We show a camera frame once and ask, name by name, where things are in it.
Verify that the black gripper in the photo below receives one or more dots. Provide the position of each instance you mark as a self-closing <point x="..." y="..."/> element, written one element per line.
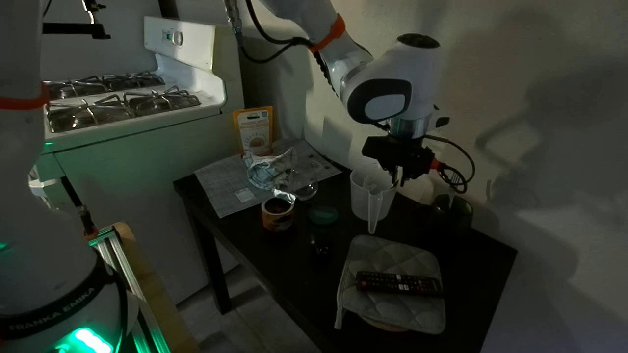
<point x="386" y="149"/>

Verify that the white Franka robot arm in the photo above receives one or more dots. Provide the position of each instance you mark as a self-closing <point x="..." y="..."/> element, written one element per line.
<point x="394" y="84"/>

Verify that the yellow mug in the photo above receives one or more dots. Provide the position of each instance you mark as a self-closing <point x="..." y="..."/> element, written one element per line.
<point x="278" y="214"/>

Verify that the clear plastic measuring cup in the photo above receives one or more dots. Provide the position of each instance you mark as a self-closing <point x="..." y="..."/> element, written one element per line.
<point x="368" y="198"/>

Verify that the grey quilted pot holder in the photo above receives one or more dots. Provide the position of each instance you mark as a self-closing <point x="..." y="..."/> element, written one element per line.
<point x="394" y="257"/>

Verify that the green round lid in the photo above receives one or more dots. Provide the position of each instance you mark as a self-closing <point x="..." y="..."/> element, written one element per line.
<point x="323" y="214"/>

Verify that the clear drinking glass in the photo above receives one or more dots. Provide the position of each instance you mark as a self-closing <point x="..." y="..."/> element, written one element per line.
<point x="304" y="190"/>

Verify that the black remote control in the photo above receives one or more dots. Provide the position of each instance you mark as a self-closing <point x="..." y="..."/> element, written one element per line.
<point x="400" y="282"/>

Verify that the black side table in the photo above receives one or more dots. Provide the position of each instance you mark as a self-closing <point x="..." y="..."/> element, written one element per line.
<point x="288" y="275"/>

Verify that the orange food packet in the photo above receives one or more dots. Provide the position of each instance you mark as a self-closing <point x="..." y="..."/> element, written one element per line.
<point x="255" y="129"/>

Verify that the small white card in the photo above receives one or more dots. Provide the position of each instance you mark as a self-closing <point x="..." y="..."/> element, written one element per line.
<point x="245" y="194"/>

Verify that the grey grid cutting mat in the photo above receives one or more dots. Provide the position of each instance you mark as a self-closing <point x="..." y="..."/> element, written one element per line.
<point x="223" y="182"/>

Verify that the white kitchen stove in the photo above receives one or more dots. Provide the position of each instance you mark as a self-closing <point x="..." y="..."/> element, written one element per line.
<point x="131" y="169"/>

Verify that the black stove grate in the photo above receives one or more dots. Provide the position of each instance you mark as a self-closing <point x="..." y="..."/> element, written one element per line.
<point x="125" y="106"/>
<point x="109" y="82"/>

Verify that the green lit metal rail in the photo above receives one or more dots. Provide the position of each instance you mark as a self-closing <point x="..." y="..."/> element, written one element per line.
<point x="129" y="276"/>

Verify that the black camera stand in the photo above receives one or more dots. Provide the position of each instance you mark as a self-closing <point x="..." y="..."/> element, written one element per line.
<point x="90" y="29"/>

